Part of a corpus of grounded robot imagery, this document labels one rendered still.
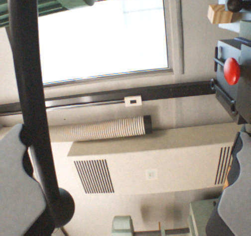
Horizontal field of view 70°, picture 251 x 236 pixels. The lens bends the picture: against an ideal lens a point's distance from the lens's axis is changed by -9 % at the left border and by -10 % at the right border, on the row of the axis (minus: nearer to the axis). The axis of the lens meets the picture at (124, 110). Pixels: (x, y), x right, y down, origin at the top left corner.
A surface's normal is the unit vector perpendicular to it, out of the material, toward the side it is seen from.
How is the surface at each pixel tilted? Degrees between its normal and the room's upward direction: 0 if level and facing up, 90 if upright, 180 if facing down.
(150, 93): 90
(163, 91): 90
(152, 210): 90
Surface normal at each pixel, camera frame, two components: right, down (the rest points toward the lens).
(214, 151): -0.05, 0.47
